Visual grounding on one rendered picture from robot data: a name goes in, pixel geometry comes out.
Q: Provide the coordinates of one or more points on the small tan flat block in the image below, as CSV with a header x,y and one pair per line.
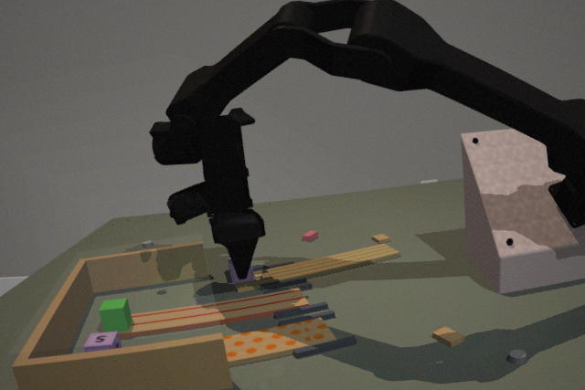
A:
x,y
381,238

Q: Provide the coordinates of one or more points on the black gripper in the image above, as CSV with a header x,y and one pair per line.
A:
x,y
234,226

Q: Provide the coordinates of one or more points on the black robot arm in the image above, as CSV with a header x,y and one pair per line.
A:
x,y
389,46

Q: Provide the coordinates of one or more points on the purple labelled cube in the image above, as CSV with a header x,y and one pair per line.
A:
x,y
234,276

